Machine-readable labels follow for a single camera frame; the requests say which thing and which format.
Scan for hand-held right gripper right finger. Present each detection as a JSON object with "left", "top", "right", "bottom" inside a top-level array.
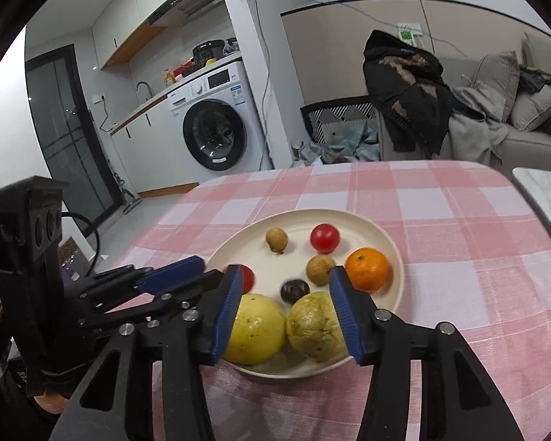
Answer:
[{"left": 328, "top": 265, "right": 526, "bottom": 441}]

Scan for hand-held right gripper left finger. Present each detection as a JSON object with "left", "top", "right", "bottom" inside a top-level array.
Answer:
[{"left": 50, "top": 264, "right": 245, "bottom": 441}]

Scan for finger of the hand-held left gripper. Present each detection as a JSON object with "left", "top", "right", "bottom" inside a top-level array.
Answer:
[
  {"left": 76, "top": 270, "right": 226, "bottom": 331},
  {"left": 64, "top": 256, "right": 206, "bottom": 304}
]

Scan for bumpy green guava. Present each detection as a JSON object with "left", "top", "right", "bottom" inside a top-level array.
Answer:
[{"left": 287, "top": 291, "right": 350, "bottom": 363}]

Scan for large yellow guava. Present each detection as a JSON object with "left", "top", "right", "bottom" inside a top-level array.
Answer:
[{"left": 223, "top": 293, "right": 288, "bottom": 366}]

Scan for red tomato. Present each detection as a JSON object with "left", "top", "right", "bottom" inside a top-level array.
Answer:
[
  {"left": 239, "top": 264, "right": 255, "bottom": 295},
  {"left": 309, "top": 223, "right": 341, "bottom": 254}
]

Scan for orange mandarin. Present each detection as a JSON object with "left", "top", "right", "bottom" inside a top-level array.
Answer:
[{"left": 344, "top": 247, "right": 390, "bottom": 293}]

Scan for brown longan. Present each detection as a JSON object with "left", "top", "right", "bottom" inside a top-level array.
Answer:
[
  {"left": 265, "top": 227, "right": 288, "bottom": 254},
  {"left": 306, "top": 255, "right": 337, "bottom": 286}
]

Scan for dark purple plum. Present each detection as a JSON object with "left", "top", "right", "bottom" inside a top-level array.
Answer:
[{"left": 280, "top": 279, "right": 311, "bottom": 305}]

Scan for cream round plate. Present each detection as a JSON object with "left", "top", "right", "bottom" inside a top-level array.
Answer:
[{"left": 206, "top": 208, "right": 405, "bottom": 380}]

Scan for person's left hand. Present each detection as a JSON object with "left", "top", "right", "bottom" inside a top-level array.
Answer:
[{"left": 34, "top": 392, "right": 69, "bottom": 415}]

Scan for brown patterned box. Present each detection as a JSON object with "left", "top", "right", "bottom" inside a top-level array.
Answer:
[{"left": 59, "top": 236, "right": 95, "bottom": 281}]

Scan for grey mop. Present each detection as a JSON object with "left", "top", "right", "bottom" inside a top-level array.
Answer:
[{"left": 112, "top": 172, "right": 143, "bottom": 214}]

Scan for white lower kitchen cabinet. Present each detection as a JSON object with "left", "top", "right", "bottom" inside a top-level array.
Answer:
[{"left": 109, "top": 87, "right": 200, "bottom": 198}]

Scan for black framed glass door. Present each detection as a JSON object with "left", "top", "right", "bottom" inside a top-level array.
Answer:
[{"left": 25, "top": 45, "right": 122, "bottom": 226}]

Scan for teal cloth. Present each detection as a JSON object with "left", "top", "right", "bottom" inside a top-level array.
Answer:
[{"left": 298, "top": 133, "right": 379, "bottom": 166}]

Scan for white washing machine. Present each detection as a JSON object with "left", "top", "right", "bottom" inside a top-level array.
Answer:
[{"left": 168, "top": 60, "right": 276, "bottom": 183}]

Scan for black patterned basket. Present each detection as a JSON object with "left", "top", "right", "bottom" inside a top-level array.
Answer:
[{"left": 300, "top": 96, "right": 378, "bottom": 145}]

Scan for black jacket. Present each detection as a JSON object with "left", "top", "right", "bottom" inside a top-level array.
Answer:
[{"left": 363, "top": 29, "right": 455, "bottom": 159}]

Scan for black pressure cooker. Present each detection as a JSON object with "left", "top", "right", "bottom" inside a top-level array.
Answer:
[{"left": 192, "top": 39, "right": 226, "bottom": 66}]

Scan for marble side table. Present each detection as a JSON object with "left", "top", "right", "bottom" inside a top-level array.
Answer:
[{"left": 512, "top": 166, "right": 551, "bottom": 258}]

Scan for grey sofa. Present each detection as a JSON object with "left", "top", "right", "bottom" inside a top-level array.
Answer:
[{"left": 441, "top": 32, "right": 551, "bottom": 180}]

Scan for white upper kitchen cabinets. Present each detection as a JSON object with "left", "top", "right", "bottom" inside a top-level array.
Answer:
[{"left": 92, "top": 0, "right": 226, "bottom": 69}]

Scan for steel range hood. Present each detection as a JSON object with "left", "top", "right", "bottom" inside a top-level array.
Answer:
[{"left": 149, "top": 0, "right": 226, "bottom": 28}]

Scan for large grey pillow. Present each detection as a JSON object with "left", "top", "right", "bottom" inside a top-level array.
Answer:
[{"left": 471, "top": 50, "right": 521, "bottom": 122}]

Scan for small grey pillow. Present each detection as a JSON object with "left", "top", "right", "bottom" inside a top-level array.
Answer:
[{"left": 509, "top": 85, "right": 551, "bottom": 132}]

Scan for dark clothes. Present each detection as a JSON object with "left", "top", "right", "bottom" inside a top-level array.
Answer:
[{"left": 519, "top": 64, "right": 551, "bottom": 97}]

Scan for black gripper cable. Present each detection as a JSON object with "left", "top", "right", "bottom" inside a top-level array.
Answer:
[{"left": 62, "top": 211, "right": 101, "bottom": 276}]

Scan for green labelled wall socket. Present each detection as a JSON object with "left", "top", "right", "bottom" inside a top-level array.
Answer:
[{"left": 396, "top": 23, "right": 425, "bottom": 47}]

